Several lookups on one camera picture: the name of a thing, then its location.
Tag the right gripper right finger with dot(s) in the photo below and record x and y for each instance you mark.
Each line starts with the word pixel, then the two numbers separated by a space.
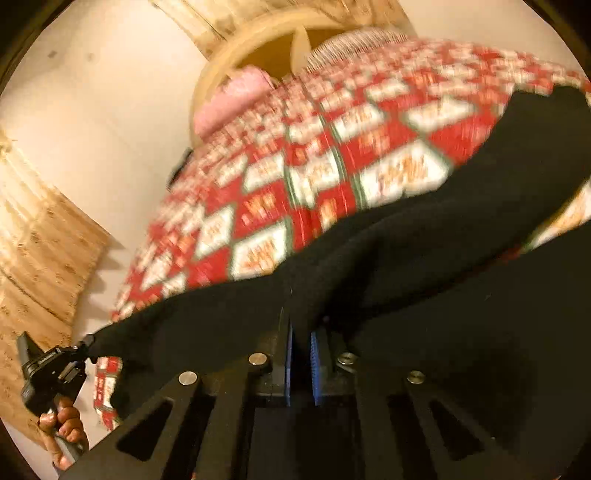
pixel 387 423

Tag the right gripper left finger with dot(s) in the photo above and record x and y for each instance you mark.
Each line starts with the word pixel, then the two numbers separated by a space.
pixel 195 426

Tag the black pants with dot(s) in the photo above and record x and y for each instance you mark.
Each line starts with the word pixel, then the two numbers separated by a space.
pixel 443 283

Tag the person's left hand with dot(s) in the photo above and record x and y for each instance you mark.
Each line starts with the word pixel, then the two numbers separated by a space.
pixel 65 422

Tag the black item beside bed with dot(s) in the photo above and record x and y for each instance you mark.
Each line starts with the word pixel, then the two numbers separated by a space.
pixel 177 170

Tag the red patchwork teddy bedspread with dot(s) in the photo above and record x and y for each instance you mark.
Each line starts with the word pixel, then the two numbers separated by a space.
pixel 373 129

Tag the pink folded blanket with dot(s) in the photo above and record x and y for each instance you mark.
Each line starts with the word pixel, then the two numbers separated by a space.
pixel 235 94

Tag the beige curtain behind headboard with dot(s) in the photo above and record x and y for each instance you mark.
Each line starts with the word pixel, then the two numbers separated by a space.
pixel 208 24

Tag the striped pillow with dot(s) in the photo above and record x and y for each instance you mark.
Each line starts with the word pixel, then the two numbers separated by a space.
pixel 352 43

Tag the cream wooden headboard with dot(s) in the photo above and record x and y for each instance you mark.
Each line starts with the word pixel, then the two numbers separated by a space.
pixel 278 43

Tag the beige curtain on side wall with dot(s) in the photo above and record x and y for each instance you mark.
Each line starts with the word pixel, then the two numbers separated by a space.
pixel 49 251

